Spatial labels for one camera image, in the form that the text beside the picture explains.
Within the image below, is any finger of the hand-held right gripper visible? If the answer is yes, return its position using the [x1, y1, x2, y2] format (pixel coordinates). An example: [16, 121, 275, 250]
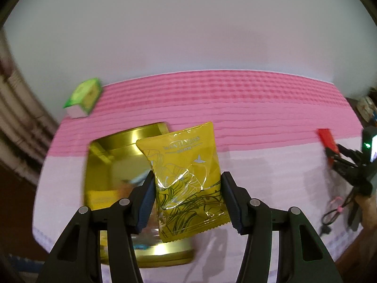
[337, 144, 358, 161]
[333, 161, 358, 180]

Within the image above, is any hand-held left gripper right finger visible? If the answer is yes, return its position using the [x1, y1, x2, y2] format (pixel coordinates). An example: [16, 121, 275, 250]
[220, 171, 344, 283]

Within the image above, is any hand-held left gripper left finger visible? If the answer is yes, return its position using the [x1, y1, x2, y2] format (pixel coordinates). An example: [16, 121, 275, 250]
[37, 171, 156, 283]

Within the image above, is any red snack packet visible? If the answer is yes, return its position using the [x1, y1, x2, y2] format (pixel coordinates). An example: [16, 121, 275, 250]
[316, 128, 338, 166]

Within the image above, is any large yellow snack packet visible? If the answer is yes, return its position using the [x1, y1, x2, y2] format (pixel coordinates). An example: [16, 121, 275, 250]
[135, 121, 232, 244]

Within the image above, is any gold tin box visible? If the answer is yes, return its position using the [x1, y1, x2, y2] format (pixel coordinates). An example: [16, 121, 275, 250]
[82, 121, 196, 269]

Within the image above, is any person's right forearm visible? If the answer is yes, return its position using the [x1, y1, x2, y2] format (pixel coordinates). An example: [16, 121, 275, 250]
[358, 196, 377, 230]

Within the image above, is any decorated box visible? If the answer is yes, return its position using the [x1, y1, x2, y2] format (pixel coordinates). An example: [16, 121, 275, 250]
[356, 94, 377, 121]

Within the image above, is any pink checked tablecloth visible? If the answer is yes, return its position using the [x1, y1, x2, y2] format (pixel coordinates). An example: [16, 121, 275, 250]
[31, 69, 366, 283]

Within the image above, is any green tissue pack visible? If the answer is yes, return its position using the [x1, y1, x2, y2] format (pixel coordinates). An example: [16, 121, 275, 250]
[62, 77, 103, 119]

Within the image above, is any blue cloth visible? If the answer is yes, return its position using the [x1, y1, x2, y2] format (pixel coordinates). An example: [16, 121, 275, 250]
[6, 252, 42, 275]

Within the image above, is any beige curtain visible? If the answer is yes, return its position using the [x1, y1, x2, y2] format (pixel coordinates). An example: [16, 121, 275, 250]
[0, 29, 59, 183]

